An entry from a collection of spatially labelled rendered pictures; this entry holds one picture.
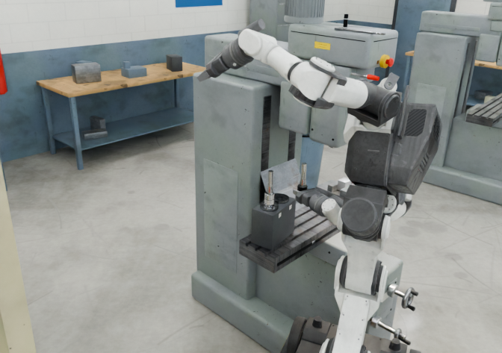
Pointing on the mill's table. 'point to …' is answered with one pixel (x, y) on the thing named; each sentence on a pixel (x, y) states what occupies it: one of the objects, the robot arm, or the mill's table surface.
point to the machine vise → (329, 188)
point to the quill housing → (329, 125)
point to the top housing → (341, 44)
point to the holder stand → (273, 222)
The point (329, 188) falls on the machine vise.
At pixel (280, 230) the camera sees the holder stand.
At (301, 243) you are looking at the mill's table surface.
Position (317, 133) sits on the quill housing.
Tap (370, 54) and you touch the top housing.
